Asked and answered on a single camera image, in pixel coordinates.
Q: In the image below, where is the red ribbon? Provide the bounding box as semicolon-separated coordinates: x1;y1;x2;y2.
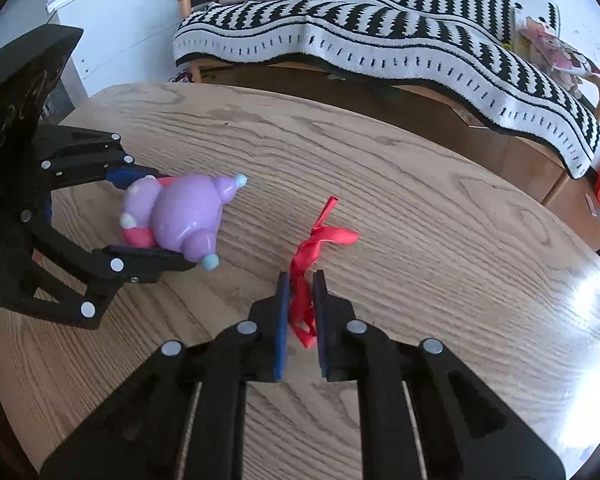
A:
287;196;360;351

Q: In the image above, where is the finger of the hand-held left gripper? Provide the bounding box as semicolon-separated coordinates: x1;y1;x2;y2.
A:
35;125;160;192
14;209;193;331

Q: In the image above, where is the purple plastic toy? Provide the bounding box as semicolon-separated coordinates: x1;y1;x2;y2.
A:
119;172;248;271

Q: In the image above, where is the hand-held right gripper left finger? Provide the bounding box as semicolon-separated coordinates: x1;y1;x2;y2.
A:
39;271;292;480

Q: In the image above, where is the wooden sofa frame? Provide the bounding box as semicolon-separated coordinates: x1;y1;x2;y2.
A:
176;0;600;221

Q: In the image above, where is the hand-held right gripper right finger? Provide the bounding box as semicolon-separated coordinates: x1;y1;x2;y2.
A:
311;270;567;480

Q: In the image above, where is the white cabinet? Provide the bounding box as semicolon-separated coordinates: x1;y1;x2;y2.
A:
45;0;231;96

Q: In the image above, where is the black white patterned blanket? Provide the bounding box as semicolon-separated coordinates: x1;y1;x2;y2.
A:
172;0;600;180

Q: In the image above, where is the cartoon printed bag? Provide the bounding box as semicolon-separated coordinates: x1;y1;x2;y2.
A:
512;7;600;98

